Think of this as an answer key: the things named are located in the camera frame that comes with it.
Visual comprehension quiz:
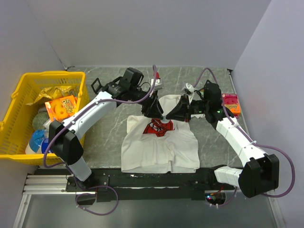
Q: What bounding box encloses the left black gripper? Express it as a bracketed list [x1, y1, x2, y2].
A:
[130, 86, 163, 120]

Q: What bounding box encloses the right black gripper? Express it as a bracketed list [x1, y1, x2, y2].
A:
[166, 94, 209, 123]

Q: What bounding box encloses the white Coca-Cola t-shirt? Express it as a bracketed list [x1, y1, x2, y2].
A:
[121, 94, 205, 173]

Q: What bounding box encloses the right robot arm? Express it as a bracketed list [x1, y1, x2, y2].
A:
[166, 80, 279, 198]

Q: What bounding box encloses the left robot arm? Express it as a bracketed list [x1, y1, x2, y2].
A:
[47, 66, 163, 191]

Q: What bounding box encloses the pink orange sponge box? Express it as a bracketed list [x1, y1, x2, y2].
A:
[222, 93, 241, 118]

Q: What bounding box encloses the black folding mirror left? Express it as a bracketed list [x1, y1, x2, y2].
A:
[91, 78, 104, 95]

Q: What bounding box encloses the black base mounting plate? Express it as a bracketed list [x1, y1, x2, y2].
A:
[65, 165, 247, 202]

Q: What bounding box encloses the orange Scrub Daddy box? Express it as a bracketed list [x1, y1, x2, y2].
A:
[45, 95, 77, 122]

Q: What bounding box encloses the gold snack bag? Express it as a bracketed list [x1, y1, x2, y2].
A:
[27, 85, 77, 105]

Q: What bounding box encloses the blue white canister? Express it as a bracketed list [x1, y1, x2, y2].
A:
[41, 138, 49, 154]

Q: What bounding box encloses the green scrub sponge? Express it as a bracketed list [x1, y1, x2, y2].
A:
[32, 111, 49, 131]

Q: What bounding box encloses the blue lid white container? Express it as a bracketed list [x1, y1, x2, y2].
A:
[25, 130, 47, 154]

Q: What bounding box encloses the yellow plastic basket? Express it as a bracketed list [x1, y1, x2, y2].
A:
[0, 71, 89, 166]

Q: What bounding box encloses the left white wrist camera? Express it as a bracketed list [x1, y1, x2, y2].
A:
[151, 79, 164, 91]

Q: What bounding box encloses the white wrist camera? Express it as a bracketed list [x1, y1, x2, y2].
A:
[151, 79, 164, 91]
[182, 83, 195, 95]

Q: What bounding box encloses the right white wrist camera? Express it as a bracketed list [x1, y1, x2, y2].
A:
[182, 83, 195, 95]

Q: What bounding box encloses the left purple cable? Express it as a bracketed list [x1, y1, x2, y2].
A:
[42, 64, 159, 216]

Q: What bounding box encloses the aluminium rail frame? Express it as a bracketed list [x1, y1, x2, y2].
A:
[13, 172, 79, 228]

